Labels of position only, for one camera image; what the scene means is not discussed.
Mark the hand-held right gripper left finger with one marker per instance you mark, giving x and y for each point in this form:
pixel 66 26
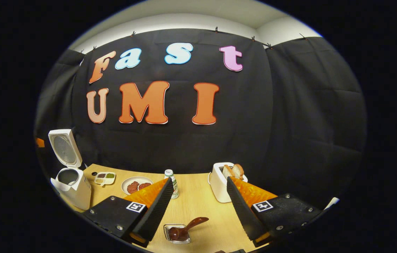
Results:
pixel 154 214

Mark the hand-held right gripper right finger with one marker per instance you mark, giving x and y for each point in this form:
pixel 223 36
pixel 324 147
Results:
pixel 242 214

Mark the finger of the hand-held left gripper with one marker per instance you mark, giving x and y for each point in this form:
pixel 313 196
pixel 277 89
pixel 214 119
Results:
pixel 40 142

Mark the dark wooden spoon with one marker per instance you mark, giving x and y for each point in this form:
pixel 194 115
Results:
pixel 184 230

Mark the white rice cooker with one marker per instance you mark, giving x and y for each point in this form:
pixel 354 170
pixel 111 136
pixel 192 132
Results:
pixel 75 191

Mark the red raw steak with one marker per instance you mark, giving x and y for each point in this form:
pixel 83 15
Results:
pixel 144 185
pixel 132 187

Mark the white milk bottle green cap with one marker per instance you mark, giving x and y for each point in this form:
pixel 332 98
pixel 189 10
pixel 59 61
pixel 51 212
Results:
pixel 174 186

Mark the white toaster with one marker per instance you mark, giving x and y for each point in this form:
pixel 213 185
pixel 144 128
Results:
pixel 217 186

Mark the round white plate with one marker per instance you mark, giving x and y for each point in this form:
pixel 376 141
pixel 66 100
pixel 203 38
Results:
pixel 125 184

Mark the bread slice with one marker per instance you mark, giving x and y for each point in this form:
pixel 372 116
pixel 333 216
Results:
pixel 227 171
pixel 239 169

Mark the white divided dish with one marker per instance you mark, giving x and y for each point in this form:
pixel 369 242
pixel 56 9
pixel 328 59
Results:
pixel 104 184

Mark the green beans pile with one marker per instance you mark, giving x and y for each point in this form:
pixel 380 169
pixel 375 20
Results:
pixel 110 175

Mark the black backdrop cloth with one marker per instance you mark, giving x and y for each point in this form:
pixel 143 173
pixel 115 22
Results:
pixel 290 123

